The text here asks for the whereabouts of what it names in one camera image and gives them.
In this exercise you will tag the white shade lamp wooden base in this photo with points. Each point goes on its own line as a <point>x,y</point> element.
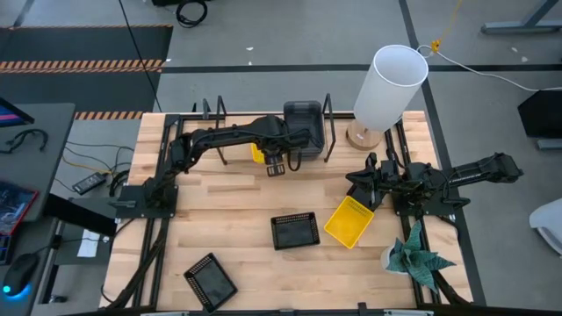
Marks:
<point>388,88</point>

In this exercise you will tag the grey metal table leg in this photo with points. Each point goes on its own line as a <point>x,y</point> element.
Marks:
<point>518,27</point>

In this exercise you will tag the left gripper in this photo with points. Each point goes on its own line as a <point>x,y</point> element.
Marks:
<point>275,142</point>

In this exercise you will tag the black mat with hazard stripes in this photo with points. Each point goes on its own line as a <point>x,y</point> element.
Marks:
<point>88,44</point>

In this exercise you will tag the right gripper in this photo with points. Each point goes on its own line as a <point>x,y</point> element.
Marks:
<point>395,180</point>

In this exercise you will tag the grey desk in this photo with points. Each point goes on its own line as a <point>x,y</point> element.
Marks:
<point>48,131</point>

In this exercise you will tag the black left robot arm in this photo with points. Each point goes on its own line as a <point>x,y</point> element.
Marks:
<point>228,134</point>

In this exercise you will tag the black metal shelf frame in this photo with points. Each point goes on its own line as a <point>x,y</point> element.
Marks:
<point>218,107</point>
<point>332,123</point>

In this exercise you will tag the black rectangular box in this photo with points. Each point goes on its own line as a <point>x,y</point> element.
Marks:
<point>542,114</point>

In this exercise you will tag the green plant in white pot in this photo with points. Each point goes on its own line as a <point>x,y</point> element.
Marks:
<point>415,261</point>

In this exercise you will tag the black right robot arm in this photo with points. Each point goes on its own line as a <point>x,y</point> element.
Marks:
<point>483,171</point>

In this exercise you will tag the black computer mouse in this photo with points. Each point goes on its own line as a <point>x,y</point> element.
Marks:
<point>19,272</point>

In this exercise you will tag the monitor with colourful screen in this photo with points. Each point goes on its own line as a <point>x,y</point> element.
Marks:
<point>11,116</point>

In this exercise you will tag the white chair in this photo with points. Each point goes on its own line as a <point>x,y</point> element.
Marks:
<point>549,219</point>

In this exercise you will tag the black aluminium table frame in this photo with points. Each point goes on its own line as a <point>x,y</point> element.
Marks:
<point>171,119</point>

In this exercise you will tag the red and blue box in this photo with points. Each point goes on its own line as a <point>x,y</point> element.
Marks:
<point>13,206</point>

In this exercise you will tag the black perforated plastic basket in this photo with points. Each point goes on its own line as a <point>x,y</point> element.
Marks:
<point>295,232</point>
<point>211,283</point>

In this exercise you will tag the white paper sheet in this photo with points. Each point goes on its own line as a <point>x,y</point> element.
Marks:
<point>89,243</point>

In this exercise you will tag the black power adapter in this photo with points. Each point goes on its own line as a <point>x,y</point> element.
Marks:
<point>90,183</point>

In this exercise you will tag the black flat panel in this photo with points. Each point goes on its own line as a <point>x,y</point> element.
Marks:
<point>79,219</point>

